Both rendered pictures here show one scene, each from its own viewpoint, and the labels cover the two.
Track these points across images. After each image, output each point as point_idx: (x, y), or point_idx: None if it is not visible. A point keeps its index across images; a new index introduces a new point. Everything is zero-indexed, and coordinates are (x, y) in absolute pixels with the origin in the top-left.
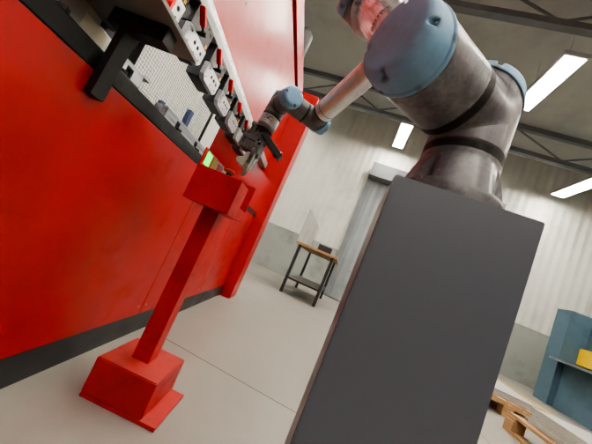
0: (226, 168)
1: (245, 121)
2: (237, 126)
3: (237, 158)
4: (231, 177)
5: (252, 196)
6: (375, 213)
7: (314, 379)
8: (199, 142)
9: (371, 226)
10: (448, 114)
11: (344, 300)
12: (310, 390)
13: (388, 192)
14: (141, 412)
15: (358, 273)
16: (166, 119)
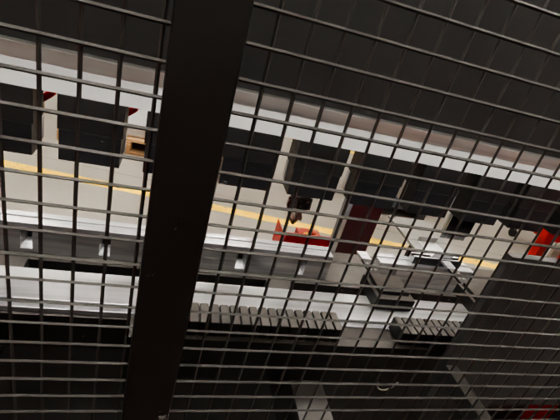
0: (316, 233)
1: (137, 111)
2: (126, 131)
3: (302, 218)
4: (319, 234)
5: (276, 225)
6: (359, 207)
7: (366, 248)
8: (235, 236)
9: (362, 213)
10: None
11: (365, 233)
12: (365, 250)
13: (381, 212)
14: None
15: (374, 229)
16: (347, 253)
